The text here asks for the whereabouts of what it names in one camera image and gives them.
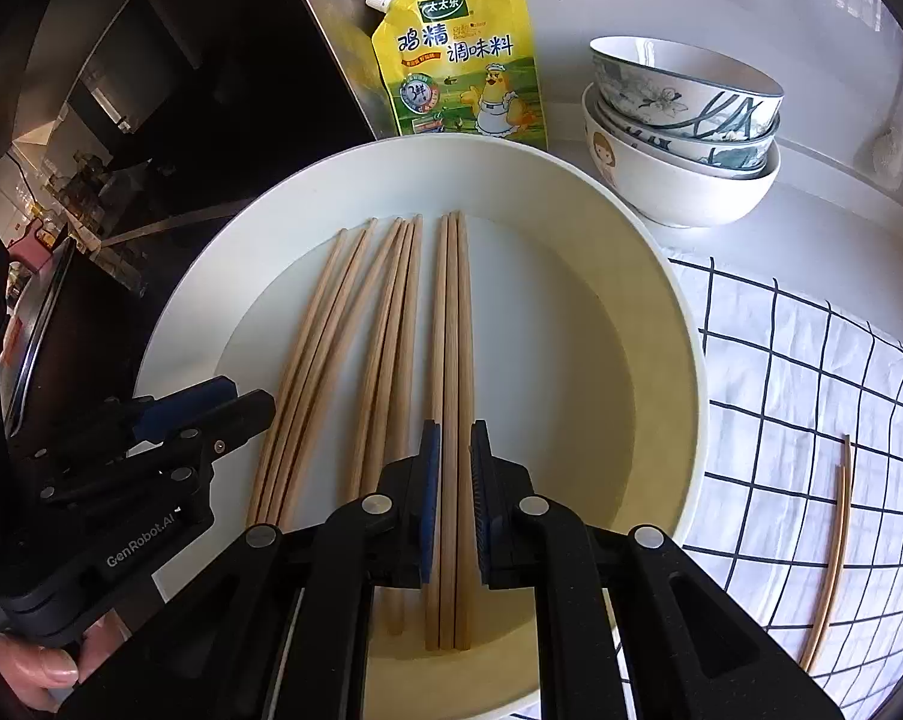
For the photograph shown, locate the small-flowered porcelain bowl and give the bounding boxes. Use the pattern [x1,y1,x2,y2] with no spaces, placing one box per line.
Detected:
[593,101,783,172]

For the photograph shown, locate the large white plate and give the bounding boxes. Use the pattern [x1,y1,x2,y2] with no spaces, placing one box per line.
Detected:
[134,136,706,718]

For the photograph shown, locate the yellow seasoning pouch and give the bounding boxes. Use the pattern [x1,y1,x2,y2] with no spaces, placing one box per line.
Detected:
[366,0,550,153]

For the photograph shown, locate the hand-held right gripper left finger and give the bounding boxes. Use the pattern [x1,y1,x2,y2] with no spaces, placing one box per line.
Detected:
[57,420,443,720]

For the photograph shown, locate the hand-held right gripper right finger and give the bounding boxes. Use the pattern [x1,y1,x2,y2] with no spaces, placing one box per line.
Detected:
[470,420,847,720]

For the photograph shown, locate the light wooden chopstick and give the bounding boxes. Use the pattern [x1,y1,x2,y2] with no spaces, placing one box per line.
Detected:
[799,463,847,667]
[809,433,855,674]
[440,213,460,652]
[453,211,475,652]
[423,215,450,652]

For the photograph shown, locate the large-flowered porcelain bowl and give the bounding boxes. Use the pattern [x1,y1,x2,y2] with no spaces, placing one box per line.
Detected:
[589,35,786,143]

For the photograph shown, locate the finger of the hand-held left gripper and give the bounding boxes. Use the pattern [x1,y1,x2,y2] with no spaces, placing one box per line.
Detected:
[7,377,241,476]
[37,388,277,503]

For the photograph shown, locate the bunch of wooden chopsticks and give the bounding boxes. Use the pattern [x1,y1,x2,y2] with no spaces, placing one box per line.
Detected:
[245,215,425,635]

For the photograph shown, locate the black glass cooktop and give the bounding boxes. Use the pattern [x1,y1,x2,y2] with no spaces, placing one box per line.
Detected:
[1,0,382,451]

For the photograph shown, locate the person's left hand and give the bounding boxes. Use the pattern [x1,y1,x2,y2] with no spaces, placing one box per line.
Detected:
[0,605,135,709]

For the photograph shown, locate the white black-checked cloth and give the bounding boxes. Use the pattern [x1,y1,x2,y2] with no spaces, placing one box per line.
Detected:
[661,247,903,720]

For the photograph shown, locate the white cartoon-print bowl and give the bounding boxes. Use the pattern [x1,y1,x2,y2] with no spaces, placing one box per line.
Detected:
[580,82,784,230]

